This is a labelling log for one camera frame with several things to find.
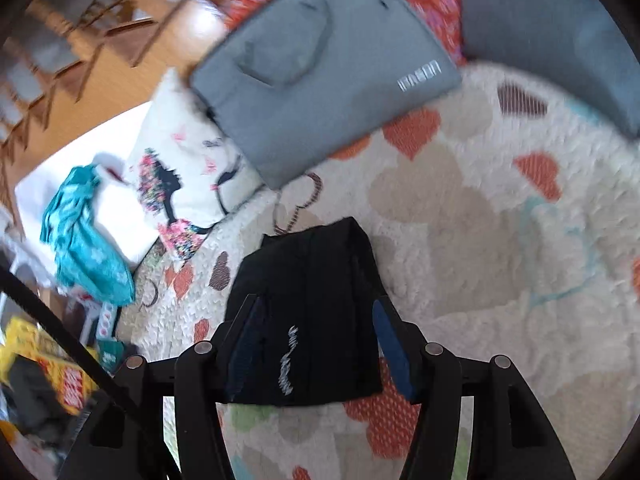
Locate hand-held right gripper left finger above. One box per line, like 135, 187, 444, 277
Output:
59, 292, 272, 480

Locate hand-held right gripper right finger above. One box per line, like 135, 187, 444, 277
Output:
371, 294, 577, 480

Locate black pants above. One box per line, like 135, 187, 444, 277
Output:
222, 216, 387, 407

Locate white heart-print quilt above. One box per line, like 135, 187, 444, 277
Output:
117, 62, 640, 480

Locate yellow box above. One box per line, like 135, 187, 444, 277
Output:
0, 316, 98, 417

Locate white printed pillow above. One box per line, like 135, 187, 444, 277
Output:
124, 66, 268, 262

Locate white sheet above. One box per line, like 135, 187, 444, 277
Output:
14, 102, 156, 273

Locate teal patterned cloth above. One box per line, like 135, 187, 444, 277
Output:
40, 164, 137, 307

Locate grey folded shorts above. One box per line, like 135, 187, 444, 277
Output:
189, 0, 463, 191

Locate blue-grey pillow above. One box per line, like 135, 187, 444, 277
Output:
457, 0, 640, 138

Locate wooden chair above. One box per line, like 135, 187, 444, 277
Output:
0, 0, 243, 128

